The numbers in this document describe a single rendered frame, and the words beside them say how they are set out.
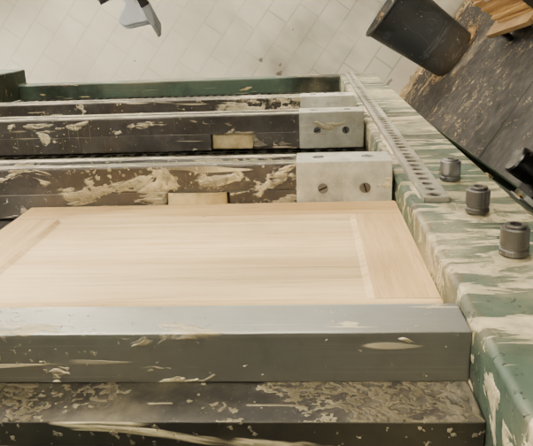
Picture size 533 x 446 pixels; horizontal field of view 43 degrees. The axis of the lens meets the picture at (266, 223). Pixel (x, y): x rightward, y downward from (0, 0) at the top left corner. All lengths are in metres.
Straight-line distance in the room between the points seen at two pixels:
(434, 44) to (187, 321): 4.78
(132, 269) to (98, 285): 0.05
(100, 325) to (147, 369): 0.05
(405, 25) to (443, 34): 0.29
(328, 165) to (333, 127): 0.45
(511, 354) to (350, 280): 0.23
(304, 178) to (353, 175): 0.06
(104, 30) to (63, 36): 0.36
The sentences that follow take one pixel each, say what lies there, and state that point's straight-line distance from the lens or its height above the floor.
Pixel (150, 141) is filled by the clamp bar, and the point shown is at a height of 1.24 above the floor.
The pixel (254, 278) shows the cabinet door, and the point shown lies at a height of 1.02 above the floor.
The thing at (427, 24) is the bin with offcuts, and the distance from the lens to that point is 5.20.
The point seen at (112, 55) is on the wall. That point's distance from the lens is 6.19.
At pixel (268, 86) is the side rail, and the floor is 1.09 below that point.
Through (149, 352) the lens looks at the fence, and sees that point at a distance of 0.51.
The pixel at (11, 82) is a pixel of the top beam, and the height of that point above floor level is 1.81.
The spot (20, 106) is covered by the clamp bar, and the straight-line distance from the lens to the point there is 1.72.
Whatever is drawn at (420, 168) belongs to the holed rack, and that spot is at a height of 0.88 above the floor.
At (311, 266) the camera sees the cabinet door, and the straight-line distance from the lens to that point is 0.68.
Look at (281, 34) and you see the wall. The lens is 6.14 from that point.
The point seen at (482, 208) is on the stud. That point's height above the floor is 0.86.
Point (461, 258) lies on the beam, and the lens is 0.61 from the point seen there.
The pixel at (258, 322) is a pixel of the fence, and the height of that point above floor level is 1.03.
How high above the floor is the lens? 1.12
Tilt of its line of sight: 7 degrees down
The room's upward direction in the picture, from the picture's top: 57 degrees counter-clockwise
